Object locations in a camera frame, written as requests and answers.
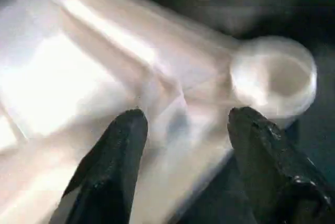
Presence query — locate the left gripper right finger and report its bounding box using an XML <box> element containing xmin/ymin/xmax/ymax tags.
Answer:
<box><xmin>227</xmin><ymin>106</ymin><xmax>335</xmax><ymax>224</ymax></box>

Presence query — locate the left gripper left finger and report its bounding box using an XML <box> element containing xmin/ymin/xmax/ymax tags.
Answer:
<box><xmin>50</xmin><ymin>108</ymin><xmax>149</xmax><ymax>224</ymax></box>

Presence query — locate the white plastic table top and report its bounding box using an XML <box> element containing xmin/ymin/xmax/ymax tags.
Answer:
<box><xmin>0</xmin><ymin>0</ymin><xmax>318</xmax><ymax>224</ymax></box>

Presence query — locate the black plastic mat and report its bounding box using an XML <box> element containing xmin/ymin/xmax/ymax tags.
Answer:
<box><xmin>94</xmin><ymin>0</ymin><xmax>335</xmax><ymax>224</ymax></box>

